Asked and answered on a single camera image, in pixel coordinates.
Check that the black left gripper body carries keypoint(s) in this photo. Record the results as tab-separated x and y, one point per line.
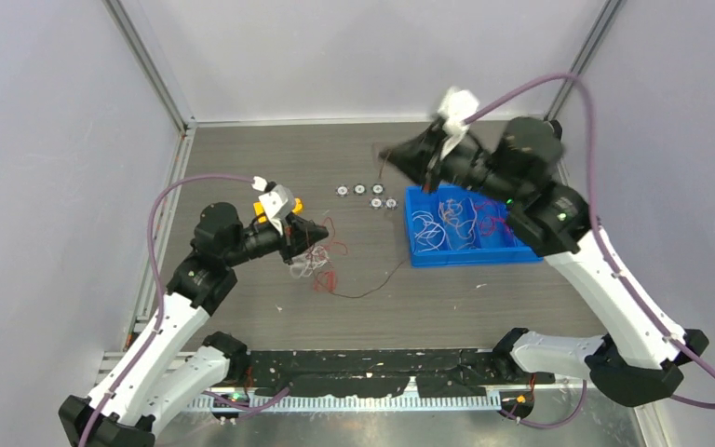
289	261

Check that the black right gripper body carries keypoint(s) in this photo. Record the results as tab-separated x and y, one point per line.
459	168

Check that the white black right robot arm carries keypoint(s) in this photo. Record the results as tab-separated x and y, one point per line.
633	363

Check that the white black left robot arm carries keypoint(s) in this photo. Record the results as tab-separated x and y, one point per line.
138	398

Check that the yellow plastic tool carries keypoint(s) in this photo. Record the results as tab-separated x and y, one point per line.
260	214

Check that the poker chip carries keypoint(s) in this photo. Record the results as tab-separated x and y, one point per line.
341	192
359	189
377	189
376	203
391	203

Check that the blue plastic divided tray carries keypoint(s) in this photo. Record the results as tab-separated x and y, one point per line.
455	227

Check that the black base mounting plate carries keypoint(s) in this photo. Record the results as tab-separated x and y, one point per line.
438	373

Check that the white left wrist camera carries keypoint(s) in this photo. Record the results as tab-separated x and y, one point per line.
277	201

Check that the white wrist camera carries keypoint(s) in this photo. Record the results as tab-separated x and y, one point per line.
454	109
277	201

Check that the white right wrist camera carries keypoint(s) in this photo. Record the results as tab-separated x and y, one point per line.
454	109

